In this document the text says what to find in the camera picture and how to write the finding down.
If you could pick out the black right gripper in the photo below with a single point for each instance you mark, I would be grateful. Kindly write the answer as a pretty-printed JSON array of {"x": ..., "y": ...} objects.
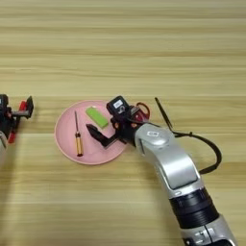
[{"x": 126, "y": 128}]

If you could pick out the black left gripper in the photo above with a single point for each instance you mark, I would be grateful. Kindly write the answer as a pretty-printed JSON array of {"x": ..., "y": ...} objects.
[{"x": 8, "y": 120}]

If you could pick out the green rectangular block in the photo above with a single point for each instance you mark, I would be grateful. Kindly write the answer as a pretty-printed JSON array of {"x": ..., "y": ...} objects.
[{"x": 97, "y": 117}]

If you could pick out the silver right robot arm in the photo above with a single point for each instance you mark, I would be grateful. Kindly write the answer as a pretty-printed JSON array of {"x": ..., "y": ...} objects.
[{"x": 174, "y": 166}]

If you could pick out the red marker pen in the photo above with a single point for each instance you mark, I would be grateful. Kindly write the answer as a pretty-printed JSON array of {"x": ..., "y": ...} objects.
[{"x": 21, "y": 105}]

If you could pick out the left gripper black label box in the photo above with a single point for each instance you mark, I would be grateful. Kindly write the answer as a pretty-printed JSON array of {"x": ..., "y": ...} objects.
[{"x": 3, "y": 100}]

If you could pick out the round pink plate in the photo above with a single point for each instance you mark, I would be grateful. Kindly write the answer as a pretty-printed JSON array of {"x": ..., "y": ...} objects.
[{"x": 67, "y": 141}]

